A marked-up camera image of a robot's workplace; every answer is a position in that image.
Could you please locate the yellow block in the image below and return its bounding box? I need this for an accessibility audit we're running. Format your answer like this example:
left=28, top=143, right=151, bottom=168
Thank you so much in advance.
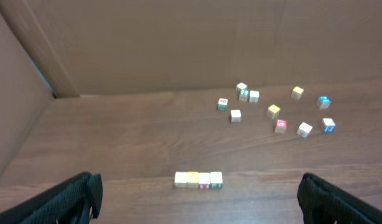
left=291, top=86, right=304, bottom=100
left=267, top=105, right=281, bottom=119

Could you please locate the yellow block letter G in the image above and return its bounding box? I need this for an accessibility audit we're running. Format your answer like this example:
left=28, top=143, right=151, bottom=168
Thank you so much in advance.
left=186, top=171, right=199, bottom=189

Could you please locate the white block blue side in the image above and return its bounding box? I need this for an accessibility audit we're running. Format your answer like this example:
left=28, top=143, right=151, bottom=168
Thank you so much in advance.
left=320, top=118, right=337, bottom=134

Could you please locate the red letter wooden block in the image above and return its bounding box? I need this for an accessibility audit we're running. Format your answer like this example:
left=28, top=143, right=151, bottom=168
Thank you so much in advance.
left=274, top=119, right=287, bottom=134

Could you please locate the white block teal side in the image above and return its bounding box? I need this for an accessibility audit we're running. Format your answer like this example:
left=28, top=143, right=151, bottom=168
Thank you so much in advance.
left=198, top=172, right=211, bottom=189

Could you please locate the top white wooden block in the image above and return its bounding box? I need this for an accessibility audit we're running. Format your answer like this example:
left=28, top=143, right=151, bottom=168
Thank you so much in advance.
left=236, top=82, right=248, bottom=92

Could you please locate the blue letter P block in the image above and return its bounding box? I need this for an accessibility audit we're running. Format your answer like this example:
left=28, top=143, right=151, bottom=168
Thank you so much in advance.
left=317, top=96, right=332, bottom=110

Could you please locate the yellow top center block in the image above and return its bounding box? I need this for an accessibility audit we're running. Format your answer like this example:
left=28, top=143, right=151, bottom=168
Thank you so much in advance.
left=267, top=105, right=281, bottom=119

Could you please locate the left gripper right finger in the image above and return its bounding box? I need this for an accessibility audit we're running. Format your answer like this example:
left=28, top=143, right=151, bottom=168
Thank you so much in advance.
left=297, top=173, right=382, bottom=224

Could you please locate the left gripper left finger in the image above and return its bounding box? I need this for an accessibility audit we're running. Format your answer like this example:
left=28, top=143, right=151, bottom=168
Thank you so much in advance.
left=0, top=172, right=103, bottom=224

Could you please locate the green sided picture block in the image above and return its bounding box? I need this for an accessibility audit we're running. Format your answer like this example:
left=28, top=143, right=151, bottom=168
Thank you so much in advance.
left=217, top=98, right=228, bottom=111

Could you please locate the plain white wooden block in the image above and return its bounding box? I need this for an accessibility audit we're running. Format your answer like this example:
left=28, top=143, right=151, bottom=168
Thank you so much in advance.
left=230, top=110, right=241, bottom=123

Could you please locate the white block red side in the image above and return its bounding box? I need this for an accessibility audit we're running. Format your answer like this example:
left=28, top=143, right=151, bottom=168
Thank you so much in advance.
left=174, top=172, right=187, bottom=188

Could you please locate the green letter wooden block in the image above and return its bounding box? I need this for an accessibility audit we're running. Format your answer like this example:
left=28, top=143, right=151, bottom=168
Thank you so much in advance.
left=238, top=90, right=249, bottom=102

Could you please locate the white block green side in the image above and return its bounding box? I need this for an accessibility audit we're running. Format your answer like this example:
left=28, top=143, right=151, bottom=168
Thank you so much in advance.
left=210, top=172, right=223, bottom=189

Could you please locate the white block beside green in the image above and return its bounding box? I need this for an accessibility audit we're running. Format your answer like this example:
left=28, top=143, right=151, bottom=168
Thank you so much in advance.
left=249, top=90, right=259, bottom=103

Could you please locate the yellow top far block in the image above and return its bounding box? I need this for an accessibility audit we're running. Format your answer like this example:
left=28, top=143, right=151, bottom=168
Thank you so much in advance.
left=291, top=86, right=304, bottom=100

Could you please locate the white block red edge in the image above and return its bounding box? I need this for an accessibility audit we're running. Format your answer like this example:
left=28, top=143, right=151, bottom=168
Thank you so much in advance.
left=297, top=122, right=313, bottom=138

